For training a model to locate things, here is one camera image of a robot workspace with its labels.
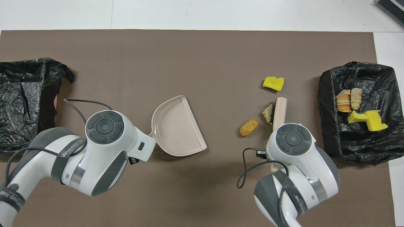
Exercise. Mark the yellow sponge piece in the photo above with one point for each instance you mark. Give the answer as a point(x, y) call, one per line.
point(376, 121)
point(273, 83)

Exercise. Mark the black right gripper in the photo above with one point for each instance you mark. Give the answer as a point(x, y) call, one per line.
point(262, 154)

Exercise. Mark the grey ribbed object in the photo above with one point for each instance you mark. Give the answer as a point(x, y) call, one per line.
point(393, 9)

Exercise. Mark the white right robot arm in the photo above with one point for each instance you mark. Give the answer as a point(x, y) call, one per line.
point(293, 151)

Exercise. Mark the beige plastic dustpan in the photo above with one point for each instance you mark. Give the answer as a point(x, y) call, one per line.
point(178, 129)

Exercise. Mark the brown table mat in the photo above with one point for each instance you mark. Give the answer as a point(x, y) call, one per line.
point(202, 63)

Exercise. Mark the beige brush with black bristles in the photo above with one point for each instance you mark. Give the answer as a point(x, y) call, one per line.
point(280, 110)

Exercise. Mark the yellow sponge with green side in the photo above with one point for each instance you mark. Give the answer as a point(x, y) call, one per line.
point(356, 117)

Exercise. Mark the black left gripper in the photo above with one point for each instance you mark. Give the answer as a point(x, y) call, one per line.
point(133, 160)

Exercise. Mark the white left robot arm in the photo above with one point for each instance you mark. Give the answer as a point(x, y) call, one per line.
point(104, 142)

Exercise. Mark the brown peanut shaped toy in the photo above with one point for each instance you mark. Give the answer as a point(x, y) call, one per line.
point(249, 127)

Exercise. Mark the black bag lined bin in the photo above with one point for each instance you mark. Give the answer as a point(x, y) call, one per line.
point(22, 104)
point(378, 145)

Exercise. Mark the small beige bread chunk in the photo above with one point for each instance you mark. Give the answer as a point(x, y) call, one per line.
point(266, 113)

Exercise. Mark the beige bread chunk orange crust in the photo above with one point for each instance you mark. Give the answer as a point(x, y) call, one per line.
point(343, 101)

